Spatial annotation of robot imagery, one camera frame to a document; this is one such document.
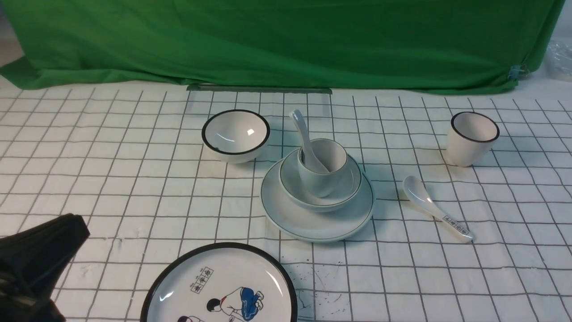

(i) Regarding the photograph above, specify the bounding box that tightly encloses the white spoon with label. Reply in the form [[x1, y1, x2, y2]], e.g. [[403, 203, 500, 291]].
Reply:
[[402, 175, 475, 243]]

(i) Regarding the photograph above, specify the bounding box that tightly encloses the plain white ceramic spoon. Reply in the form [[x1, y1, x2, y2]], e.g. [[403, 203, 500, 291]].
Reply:
[[290, 109, 328, 173]]

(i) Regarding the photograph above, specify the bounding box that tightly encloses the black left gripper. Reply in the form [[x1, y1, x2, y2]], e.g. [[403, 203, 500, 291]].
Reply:
[[0, 214, 90, 322]]

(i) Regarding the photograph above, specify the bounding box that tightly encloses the black-rimmed illustrated plate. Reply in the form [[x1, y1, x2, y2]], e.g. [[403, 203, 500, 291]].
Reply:
[[139, 242, 298, 322]]

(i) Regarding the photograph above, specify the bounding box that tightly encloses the white black-rimmed bowl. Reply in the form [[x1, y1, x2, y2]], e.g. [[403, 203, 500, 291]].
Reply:
[[202, 109, 270, 164]]

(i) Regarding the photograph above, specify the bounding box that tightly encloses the pale green-rimmed bowl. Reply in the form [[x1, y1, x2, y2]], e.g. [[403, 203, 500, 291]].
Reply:
[[278, 149, 362, 213]]

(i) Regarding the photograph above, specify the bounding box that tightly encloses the clear plastic wrap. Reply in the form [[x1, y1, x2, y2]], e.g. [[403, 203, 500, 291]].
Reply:
[[545, 39, 572, 82]]

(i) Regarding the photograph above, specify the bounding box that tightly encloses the white grid tablecloth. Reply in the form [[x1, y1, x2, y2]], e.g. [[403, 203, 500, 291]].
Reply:
[[0, 86, 572, 322]]

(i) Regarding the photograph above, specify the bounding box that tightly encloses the green backdrop cloth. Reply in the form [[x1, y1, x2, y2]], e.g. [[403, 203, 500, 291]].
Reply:
[[1, 0, 564, 94]]

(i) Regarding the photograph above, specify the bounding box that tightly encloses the white black-rimmed cup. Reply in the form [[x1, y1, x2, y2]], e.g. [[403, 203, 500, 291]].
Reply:
[[443, 111, 500, 167]]

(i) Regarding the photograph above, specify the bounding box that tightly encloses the pale green-rimmed cup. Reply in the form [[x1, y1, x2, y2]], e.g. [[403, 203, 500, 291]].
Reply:
[[297, 138, 349, 197]]

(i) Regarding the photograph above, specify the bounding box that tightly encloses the pale green-rimmed plate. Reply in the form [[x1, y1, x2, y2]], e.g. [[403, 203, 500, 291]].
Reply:
[[260, 158, 374, 243]]

